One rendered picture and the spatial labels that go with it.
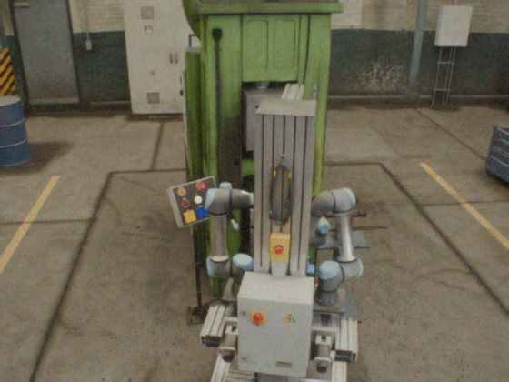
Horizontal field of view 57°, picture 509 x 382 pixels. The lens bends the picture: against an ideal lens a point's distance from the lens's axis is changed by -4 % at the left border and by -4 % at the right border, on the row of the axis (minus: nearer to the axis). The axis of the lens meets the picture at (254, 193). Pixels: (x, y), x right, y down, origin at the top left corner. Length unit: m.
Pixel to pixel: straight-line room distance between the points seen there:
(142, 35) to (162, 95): 1.08
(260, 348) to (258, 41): 2.05
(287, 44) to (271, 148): 1.54
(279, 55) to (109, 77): 6.38
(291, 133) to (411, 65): 8.37
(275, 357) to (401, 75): 8.33
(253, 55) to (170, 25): 5.25
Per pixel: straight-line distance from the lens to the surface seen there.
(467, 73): 10.84
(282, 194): 2.19
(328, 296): 2.85
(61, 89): 9.86
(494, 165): 7.12
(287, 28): 3.50
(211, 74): 3.44
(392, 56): 10.06
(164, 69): 8.76
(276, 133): 2.07
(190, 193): 3.40
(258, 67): 3.50
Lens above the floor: 2.61
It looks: 26 degrees down
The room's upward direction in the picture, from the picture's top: straight up
